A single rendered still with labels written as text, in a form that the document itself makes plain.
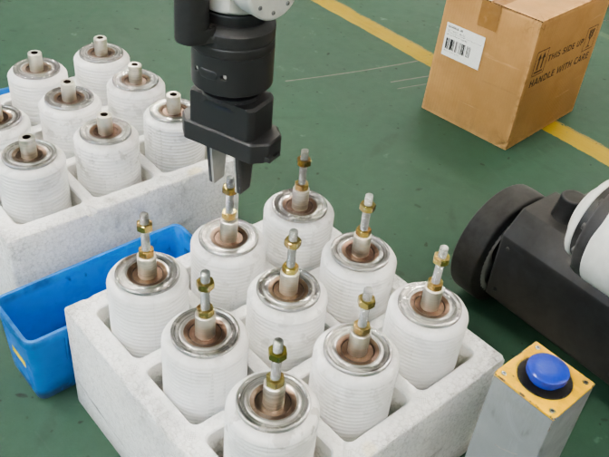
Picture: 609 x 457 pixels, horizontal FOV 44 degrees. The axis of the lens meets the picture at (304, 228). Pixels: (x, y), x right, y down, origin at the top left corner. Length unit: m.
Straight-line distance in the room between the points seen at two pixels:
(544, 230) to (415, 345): 0.35
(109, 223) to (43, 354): 0.22
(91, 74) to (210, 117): 0.56
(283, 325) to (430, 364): 0.18
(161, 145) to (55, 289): 0.27
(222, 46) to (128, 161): 0.42
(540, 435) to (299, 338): 0.29
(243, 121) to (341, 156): 0.80
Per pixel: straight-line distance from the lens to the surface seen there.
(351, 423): 0.85
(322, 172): 1.54
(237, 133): 0.83
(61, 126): 1.24
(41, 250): 1.13
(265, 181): 1.50
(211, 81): 0.80
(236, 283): 0.95
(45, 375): 1.09
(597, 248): 0.93
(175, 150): 1.20
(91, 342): 0.94
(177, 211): 1.22
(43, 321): 1.16
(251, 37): 0.77
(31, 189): 1.11
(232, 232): 0.94
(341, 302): 0.95
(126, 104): 1.28
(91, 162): 1.15
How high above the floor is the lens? 0.86
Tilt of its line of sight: 38 degrees down
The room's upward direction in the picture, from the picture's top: 6 degrees clockwise
